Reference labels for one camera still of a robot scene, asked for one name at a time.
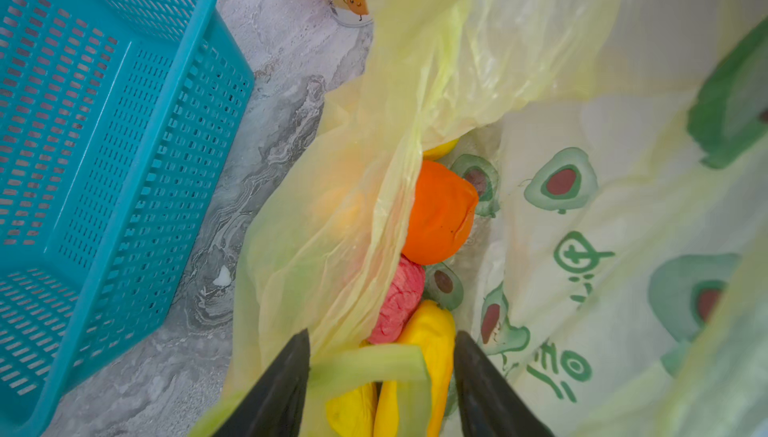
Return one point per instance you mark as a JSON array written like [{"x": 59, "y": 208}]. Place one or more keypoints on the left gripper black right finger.
[{"x": 488, "y": 405}]

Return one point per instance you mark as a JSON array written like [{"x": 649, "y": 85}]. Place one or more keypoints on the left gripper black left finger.
[{"x": 274, "y": 405}]

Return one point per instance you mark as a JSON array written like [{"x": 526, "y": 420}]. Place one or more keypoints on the yellow toy fruit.
[{"x": 415, "y": 406}]

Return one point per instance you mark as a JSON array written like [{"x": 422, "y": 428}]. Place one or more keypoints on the orange toy fruit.
[{"x": 441, "y": 217}]

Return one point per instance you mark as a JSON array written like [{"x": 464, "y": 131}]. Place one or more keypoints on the yellow plastic bag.
[{"x": 616, "y": 270}]

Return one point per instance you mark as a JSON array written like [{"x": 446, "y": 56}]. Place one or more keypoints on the pink toy fruit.
[{"x": 402, "y": 299}]

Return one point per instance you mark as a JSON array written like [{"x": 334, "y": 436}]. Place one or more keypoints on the yellow toy banana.
[{"x": 353, "y": 413}]

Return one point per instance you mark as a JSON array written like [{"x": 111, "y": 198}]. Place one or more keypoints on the teal plastic basket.
[{"x": 117, "y": 117}]

